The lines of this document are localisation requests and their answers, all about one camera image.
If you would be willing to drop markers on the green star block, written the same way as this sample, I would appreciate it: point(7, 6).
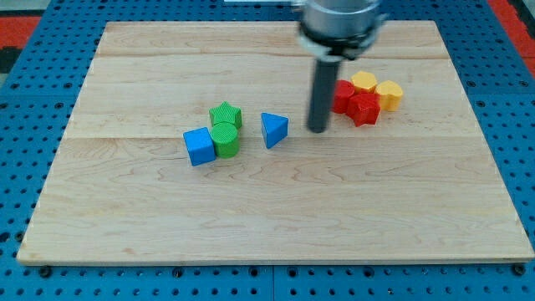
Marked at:
point(226, 113)

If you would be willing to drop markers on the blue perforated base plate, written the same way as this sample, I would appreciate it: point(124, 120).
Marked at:
point(40, 91)

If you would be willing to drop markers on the blue cube block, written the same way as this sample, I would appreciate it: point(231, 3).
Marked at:
point(199, 146)

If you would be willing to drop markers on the red star block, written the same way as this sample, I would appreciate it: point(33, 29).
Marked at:
point(363, 109)

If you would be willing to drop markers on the yellow hexagon block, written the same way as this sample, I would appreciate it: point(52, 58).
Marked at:
point(364, 82)

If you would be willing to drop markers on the green cylinder block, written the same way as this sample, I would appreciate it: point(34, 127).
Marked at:
point(225, 139)

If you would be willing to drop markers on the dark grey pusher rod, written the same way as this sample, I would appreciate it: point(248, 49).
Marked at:
point(325, 75)

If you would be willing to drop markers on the light wooden board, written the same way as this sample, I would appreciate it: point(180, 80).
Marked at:
point(418, 187)

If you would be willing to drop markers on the blue triangle block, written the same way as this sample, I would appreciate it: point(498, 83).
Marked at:
point(274, 128)

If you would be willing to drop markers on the red cylinder block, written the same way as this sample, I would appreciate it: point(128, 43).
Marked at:
point(344, 90)

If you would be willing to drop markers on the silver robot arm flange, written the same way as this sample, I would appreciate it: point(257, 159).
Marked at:
point(335, 30)

